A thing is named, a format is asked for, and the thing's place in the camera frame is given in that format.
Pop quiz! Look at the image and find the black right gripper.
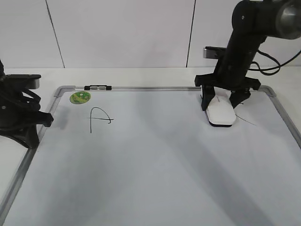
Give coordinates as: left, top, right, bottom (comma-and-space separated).
194, 50, 261, 112

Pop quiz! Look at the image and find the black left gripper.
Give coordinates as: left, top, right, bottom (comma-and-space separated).
0, 79, 53, 148

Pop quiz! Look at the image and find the white eraser with black base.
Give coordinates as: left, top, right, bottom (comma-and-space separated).
206, 95, 237, 128

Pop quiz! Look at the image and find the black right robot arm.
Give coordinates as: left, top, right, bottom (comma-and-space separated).
195, 0, 301, 111

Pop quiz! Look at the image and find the round green magnet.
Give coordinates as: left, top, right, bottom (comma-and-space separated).
70, 91, 91, 105

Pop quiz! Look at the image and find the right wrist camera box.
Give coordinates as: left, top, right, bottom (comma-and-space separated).
203, 46, 226, 60

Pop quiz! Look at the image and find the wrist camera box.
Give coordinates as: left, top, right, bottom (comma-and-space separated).
4, 74, 41, 90
203, 46, 226, 60

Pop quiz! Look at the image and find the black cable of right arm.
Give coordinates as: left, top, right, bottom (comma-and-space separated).
249, 48, 301, 76

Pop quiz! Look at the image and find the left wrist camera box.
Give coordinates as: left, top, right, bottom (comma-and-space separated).
4, 74, 41, 90

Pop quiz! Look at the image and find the black hanging clip on frame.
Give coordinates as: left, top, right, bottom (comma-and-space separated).
84, 85, 112, 91

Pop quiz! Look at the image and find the white board with grey frame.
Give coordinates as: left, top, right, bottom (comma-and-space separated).
0, 86, 301, 226

